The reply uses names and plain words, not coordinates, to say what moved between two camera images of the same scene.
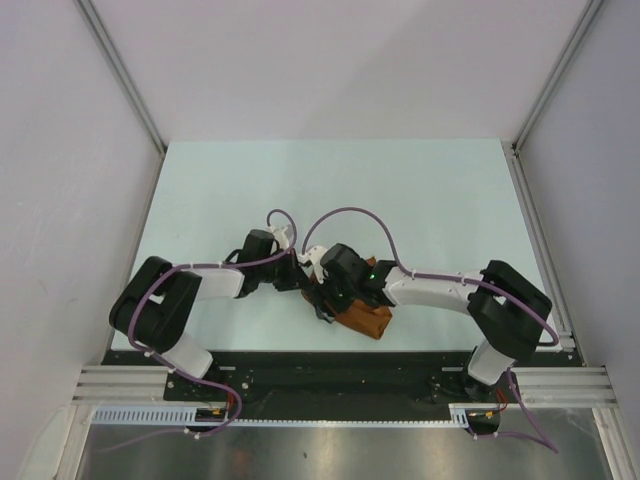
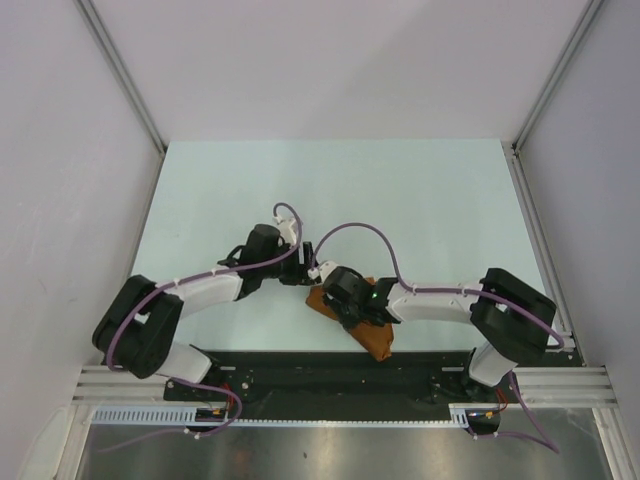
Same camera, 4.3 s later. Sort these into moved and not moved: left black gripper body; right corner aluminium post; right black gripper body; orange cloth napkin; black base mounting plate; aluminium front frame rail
Moved: orange cloth napkin; right black gripper body
Not moved: black base mounting plate; aluminium front frame rail; left black gripper body; right corner aluminium post
